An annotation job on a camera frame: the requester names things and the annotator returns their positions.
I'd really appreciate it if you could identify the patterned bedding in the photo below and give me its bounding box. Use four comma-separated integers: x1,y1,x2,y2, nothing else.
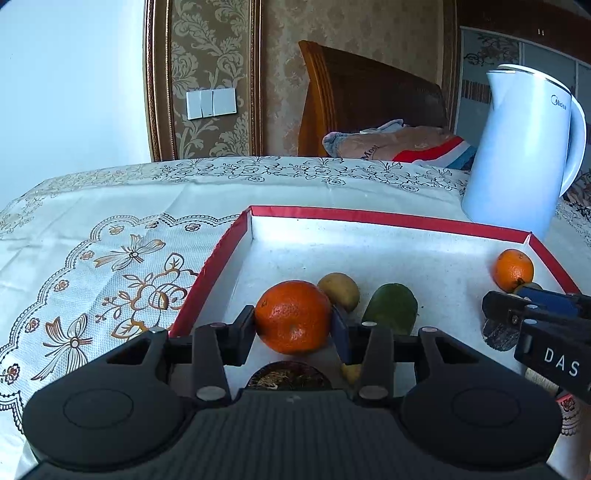
561,171,591,222

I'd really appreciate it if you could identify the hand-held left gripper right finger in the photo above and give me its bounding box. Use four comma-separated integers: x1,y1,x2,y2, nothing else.
331,307,472,408

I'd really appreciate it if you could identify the sugarcane piece with fibrous end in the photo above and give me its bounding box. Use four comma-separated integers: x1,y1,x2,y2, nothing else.
246,362,332,392

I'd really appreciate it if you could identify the gilded wall panel frame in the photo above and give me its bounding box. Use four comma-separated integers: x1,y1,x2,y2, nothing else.
144,0,264,162

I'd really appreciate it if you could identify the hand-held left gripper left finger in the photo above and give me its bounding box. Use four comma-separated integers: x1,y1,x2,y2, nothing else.
108,305,256,408

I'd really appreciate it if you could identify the white wall switch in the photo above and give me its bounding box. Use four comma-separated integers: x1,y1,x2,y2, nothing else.
186,88,238,121

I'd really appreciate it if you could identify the white electric kettle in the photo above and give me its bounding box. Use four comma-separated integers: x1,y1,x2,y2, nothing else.
461,64,587,241

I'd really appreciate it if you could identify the orange tangerine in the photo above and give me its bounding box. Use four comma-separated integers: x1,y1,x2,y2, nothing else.
492,248,535,294
254,280,334,355

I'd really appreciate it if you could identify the green cucumber piece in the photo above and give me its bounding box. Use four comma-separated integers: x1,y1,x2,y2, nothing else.
361,283,419,337

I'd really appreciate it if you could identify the dark sugarcane piece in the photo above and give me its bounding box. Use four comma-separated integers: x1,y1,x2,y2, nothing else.
481,318,522,352

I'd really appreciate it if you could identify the red striped cloth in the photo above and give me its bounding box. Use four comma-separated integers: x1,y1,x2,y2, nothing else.
392,135,477,171

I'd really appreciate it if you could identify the floral lace tablecloth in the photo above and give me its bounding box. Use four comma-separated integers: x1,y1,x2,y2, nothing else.
0,156,591,480

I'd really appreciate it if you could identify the red cardboard tray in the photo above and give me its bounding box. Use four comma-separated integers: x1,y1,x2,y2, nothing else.
167,205,583,407

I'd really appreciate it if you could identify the wooden chair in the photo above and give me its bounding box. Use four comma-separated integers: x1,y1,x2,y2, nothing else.
298,40,450,158

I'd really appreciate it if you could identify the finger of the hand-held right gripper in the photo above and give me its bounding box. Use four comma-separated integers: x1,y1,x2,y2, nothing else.
482,291,539,330
524,289,591,320

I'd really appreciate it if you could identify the brown plush cloth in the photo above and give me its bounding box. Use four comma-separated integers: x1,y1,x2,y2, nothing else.
322,119,462,162

